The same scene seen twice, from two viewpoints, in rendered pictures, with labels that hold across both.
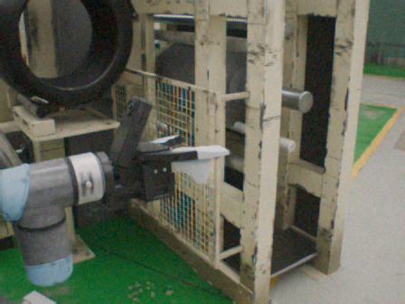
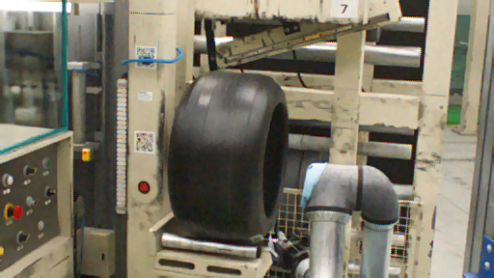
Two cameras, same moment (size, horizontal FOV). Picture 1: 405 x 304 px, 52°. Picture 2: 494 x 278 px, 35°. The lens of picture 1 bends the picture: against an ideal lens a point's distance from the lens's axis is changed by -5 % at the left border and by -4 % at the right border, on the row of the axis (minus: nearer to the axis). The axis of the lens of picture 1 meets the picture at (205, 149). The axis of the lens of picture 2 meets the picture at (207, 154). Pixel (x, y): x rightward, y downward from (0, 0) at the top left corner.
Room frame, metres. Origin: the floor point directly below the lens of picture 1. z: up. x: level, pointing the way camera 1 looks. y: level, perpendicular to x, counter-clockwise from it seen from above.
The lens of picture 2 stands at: (-0.22, 2.26, 1.77)
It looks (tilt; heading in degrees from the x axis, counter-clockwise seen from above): 13 degrees down; 322
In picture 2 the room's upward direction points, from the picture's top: 2 degrees clockwise
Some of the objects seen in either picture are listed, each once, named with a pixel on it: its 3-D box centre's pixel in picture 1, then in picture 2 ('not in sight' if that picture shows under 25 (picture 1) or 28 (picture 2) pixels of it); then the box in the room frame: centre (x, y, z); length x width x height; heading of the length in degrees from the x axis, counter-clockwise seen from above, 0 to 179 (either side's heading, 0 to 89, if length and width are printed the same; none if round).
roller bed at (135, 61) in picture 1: (119, 52); not in sight; (2.20, 0.44, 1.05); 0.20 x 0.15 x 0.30; 35
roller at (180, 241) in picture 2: (31, 104); (209, 245); (1.72, 0.73, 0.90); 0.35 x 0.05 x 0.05; 35
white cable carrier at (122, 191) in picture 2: not in sight; (124, 146); (2.05, 0.86, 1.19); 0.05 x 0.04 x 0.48; 125
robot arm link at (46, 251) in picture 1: (43, 242); not in sight; (0.59, 0.26, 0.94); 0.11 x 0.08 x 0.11; 32
